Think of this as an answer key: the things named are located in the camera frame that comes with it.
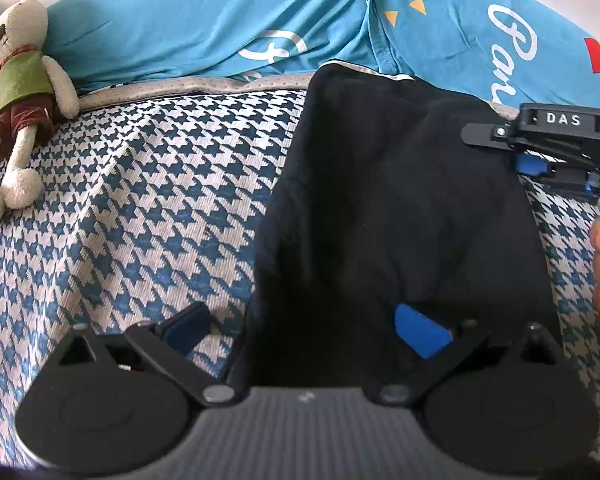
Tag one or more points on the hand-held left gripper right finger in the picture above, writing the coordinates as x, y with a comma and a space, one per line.
420, 330

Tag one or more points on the rabbit plush toy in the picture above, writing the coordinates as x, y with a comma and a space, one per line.
20, 80

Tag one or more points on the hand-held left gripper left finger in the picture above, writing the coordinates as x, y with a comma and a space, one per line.
187, 327

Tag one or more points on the black t-shirt with red print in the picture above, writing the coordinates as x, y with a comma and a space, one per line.
380, 200

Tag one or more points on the houndstooth bed mat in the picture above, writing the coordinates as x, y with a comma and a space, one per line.
145, 200

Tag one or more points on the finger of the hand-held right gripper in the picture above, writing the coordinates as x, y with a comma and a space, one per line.
490, 136
532, 165

